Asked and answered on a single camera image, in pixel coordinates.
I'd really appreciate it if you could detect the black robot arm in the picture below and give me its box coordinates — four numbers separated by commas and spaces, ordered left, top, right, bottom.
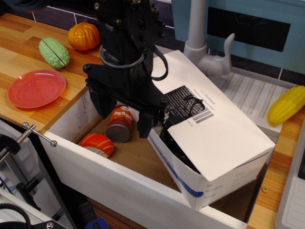
83, 0, 169, 138

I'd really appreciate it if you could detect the toy salmon sushi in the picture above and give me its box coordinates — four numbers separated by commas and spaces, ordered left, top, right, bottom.
80, 133, 115, 158

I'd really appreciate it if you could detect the yellow toy corn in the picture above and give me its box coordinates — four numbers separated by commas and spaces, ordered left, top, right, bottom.
267, 85, 305, 125

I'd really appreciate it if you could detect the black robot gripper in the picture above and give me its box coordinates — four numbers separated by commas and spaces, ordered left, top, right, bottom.
83, 46, 169, 138

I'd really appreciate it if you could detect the blue toy appliance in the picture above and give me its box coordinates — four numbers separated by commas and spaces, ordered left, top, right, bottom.
172, 0, 305, 84

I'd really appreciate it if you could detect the pink plastic plate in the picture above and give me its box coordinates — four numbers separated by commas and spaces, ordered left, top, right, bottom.
7, 70, 66, 109

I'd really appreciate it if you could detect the white toy sink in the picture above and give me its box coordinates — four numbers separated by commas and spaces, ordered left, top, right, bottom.
39, 46, 294, 229

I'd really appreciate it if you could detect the white cardboard box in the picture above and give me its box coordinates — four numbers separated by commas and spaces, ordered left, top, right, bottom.
148, 51, 275, 210

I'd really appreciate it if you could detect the grey toy faucet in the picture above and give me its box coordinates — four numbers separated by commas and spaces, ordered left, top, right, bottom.
183, 0, 236, 79

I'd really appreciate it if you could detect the orange beans can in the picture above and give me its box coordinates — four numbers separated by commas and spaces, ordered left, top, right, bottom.
106, 104, 133, 143

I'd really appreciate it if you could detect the black cable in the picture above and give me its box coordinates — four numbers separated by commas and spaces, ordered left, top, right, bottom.
150, 44, 169, 81

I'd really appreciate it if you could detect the orange toy pumpkin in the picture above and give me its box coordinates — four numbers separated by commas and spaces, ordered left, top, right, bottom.
68, 22, 101, 51

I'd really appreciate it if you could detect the metal clamp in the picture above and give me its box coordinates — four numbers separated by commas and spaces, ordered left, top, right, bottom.
0, 122, 57, 164

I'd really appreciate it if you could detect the white drying rack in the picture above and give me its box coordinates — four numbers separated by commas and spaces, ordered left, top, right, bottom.
213, 73, 295, 138

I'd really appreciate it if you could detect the green toy bitter melon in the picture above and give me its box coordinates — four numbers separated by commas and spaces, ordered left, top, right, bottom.
39, 37, 70, 68

